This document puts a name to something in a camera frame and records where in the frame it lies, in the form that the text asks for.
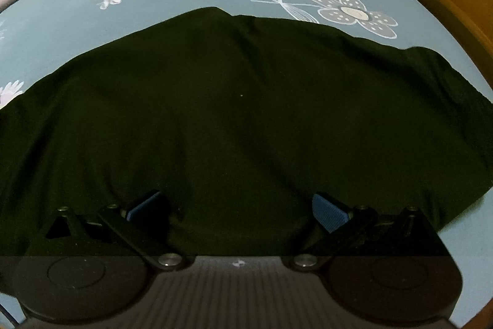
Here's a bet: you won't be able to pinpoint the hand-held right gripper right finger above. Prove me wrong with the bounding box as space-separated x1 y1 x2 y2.
289 191 453 272

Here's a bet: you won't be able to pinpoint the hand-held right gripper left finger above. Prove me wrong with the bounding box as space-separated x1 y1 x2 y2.
23 189 185 272

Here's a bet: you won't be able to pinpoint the black pants with white drawstring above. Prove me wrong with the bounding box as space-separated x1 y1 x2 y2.
0 6 493 258

